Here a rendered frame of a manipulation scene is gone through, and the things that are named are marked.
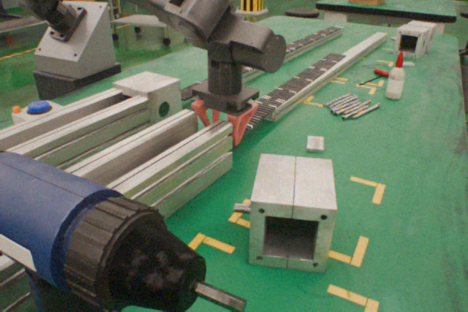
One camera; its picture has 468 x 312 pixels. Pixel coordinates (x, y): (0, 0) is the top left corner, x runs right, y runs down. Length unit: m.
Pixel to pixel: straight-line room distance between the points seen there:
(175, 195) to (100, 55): 0.74
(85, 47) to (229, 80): 0.63
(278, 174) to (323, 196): 0.06
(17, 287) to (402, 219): 0.47
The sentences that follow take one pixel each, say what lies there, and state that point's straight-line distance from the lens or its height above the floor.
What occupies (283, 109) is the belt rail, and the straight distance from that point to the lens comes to 0.81.
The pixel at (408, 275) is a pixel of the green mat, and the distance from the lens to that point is 0.48.
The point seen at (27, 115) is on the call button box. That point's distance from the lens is 0.77.
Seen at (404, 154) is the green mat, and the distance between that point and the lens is 0.72.
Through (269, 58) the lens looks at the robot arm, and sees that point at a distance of 0.53.
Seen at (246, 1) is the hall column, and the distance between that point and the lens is 7.21.
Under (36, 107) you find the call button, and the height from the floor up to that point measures 0.85.
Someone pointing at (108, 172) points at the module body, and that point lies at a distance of 0.51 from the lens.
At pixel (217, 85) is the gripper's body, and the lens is 0.59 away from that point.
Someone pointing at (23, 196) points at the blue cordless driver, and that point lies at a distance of 0.22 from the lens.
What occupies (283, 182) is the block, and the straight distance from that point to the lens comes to 0.42.
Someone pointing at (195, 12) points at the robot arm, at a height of 1.03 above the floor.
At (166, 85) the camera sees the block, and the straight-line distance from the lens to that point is 0.72.
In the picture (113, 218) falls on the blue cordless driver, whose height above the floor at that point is 1.00.
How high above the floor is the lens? 1.11
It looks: 28 degrees down
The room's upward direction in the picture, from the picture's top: straight up
